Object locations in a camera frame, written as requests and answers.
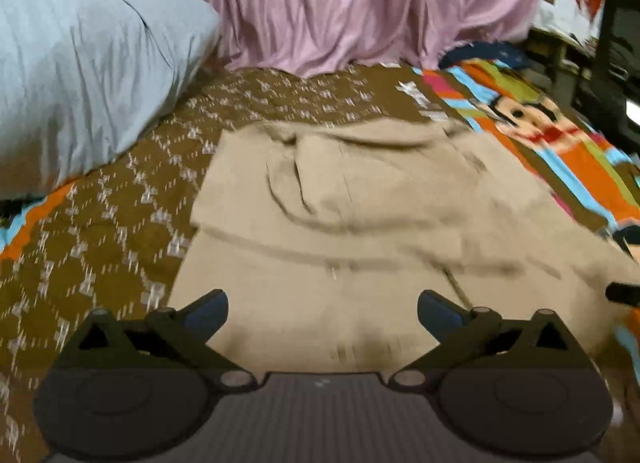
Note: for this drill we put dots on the black cabinet at right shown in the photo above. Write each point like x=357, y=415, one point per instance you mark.
x=610, y=98

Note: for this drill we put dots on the light grey pillow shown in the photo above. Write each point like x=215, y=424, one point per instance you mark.
x=82, y=80

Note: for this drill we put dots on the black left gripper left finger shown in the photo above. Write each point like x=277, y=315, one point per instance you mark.
x=127, y=389

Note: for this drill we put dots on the brown patterned bedspread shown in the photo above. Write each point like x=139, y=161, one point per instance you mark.
x=117, y=236

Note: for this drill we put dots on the beige hooded sweatshirt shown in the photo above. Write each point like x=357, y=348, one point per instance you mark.
x=323, y=239

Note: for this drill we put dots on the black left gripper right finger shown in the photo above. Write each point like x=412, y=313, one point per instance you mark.
x=513, y=387

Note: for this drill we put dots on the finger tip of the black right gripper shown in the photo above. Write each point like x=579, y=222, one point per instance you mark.
x=623, y=293

